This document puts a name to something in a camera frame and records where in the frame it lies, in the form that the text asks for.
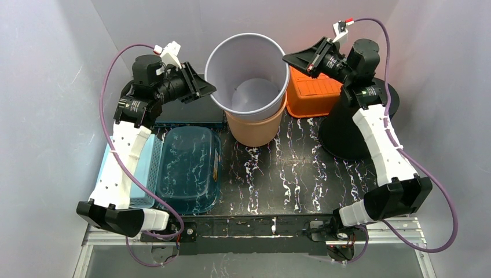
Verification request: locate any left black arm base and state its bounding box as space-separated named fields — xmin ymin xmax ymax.
xmin=140 ymin=220 xmax=197 ymax=265

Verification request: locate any aluminium frame rail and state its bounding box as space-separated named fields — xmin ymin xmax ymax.
xmin=71 ymin=71 xmax=438 ymax=278

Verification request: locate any tan bucket with black liner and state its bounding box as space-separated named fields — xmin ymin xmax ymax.
xmin=225 ymin=95 xmax=287 ymax=147

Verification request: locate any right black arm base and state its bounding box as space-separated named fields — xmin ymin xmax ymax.
xmin=302 ymin=215 xmax=369 ymax=265

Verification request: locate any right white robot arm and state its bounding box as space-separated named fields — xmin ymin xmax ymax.
xmin=283 ymin=38 xmax=433 ymax=229

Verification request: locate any dark blue network switch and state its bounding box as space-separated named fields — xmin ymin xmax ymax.
xmin=155 ymin=96 xmax=226 ymax=129

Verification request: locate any dark teal transparent container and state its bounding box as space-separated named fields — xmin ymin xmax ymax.
xmin=156 ymin=126 xmax=222 ymax=215

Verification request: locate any orange plastic tray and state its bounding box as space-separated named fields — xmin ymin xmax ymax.
xmin=286 ymin=67 xmax=342 ymax=118

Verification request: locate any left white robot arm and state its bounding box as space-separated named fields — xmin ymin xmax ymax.
xmin=76 ymin=53 xmax=216 ymax=237

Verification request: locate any grey lavender plastic bucket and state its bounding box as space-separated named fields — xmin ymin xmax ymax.
xmin=204 ymin=33 xmax=290 ymax=121

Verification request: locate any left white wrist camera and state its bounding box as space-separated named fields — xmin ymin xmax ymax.
xmin=153 ymin=41 xmax=182 ymax=69

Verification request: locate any black plastic bucket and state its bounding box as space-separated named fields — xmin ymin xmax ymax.
xmin=318 ymin=78 xmax=400 ymax=160

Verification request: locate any light blue perforated basket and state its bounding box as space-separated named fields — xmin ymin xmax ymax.
xmin=96 ymin=134 xmax=164 ymax=210

